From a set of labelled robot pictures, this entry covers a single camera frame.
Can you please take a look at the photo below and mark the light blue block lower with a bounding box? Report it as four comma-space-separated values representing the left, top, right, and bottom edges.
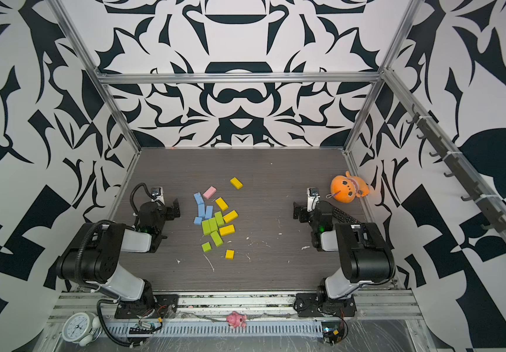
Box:
194, 204, 213, 225

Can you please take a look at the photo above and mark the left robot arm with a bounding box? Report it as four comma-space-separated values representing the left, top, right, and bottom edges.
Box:
56, 183, 181, 312

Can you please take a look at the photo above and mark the white cable duct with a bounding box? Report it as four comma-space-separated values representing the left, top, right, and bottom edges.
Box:
107, 321, 323, 338

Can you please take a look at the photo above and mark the light blue block top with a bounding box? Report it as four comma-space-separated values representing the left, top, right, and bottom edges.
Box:
194, 192, 204, 205

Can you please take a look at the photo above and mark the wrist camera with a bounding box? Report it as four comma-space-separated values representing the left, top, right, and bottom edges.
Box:
150, 187, 165, 206
307, 188, 320, 212

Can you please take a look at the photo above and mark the orange plush toy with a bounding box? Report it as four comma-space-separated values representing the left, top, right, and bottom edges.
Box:
329, 171, 370, 203

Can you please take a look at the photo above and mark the light blue block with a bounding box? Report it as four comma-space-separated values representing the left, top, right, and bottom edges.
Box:
194, 204, 213, 225
194, 192, 204, 205

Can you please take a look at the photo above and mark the black remote control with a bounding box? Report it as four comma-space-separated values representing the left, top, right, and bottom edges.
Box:
332, 207, 361, 225

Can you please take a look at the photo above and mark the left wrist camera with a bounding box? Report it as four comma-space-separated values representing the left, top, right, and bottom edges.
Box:
150, 187, 165, 206

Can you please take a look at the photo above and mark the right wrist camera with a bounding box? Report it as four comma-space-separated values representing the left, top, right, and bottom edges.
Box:
307, 188, 320, 212

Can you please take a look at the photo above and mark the small yellow cube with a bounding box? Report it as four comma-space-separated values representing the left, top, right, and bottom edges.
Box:
225, 249, 235, 260

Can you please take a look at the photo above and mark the pink block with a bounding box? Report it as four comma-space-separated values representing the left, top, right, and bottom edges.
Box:
203, 186, 217, 199

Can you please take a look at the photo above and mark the black hook rail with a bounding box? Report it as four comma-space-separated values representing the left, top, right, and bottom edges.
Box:
408, 104, 506, 233

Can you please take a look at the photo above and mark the small green cube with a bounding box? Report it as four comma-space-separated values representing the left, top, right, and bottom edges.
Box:
202, 243, 212, 253

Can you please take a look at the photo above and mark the green block upright pair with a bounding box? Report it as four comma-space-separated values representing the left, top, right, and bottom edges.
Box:
201, 212, 225, 236

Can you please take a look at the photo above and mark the white alarm clock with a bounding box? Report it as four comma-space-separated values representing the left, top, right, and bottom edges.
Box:
62, 312, 102, 347

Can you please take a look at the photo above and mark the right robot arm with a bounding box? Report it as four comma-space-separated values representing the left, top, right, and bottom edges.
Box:
293, 201, 395, 302

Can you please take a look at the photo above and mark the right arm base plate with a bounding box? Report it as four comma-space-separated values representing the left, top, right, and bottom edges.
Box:
293, 293, 357, 318

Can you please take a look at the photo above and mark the pink pig toy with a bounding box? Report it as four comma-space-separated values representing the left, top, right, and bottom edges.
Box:
226, 311, 247, 329

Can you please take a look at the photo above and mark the green block lower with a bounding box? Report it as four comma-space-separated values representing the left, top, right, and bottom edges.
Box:
210, 231, 224, 247

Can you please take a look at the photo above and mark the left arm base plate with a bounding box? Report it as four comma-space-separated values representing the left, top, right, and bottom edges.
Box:
115, 294, 180, 319

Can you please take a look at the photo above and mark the circuit board right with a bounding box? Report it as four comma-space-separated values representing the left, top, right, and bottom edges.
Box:
322, 321, 348, 346

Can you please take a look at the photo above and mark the yellow block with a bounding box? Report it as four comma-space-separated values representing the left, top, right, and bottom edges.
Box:
223, 210, 238, 224
230, 177, 244, 190
219, 224, 235, 236
215, 197, 229, 211

